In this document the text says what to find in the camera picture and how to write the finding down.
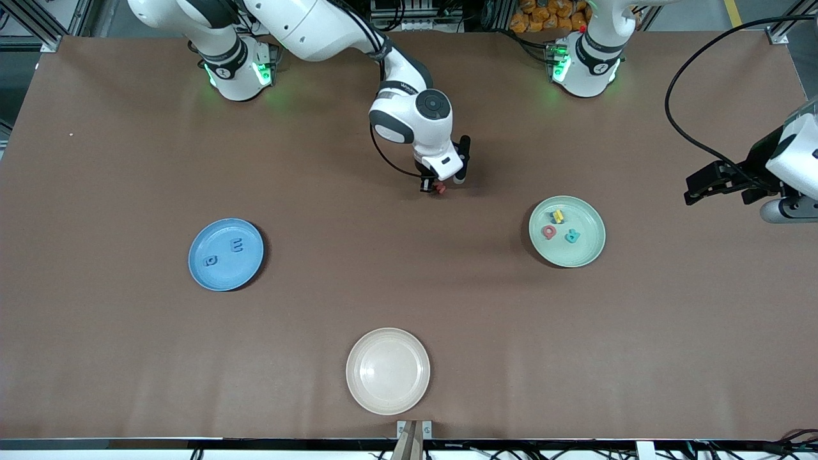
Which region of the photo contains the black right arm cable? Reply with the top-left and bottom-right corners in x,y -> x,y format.
332,0 -> 426,178

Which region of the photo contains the aluminium frame post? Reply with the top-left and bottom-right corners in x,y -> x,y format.
0,0 -> 96,53
766,0 -> 818,45

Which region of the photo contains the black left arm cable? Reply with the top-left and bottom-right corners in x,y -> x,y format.
664,14 -> 818,191

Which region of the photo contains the beige plate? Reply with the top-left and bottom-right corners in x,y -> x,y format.
346,327 -> 431,416

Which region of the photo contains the black cable bundle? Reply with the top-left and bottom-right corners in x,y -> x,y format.
690,427 -> 818,460

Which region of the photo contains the pile of orange packets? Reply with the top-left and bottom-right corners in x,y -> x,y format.
509,0 -> 592,34

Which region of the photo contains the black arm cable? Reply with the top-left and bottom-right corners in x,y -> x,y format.
332,0 -> 426,178
664,14 -> 818,191

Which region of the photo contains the green plate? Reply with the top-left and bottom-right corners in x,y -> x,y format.
528,195 -> 606,268

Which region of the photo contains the blue plate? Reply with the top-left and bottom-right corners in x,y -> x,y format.
188,218 -> 265,292

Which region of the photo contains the brown table cover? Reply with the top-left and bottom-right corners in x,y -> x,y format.
0,32 -> 818,441

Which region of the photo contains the long white socket bar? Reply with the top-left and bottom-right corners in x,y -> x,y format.
382,18 -> 462,33

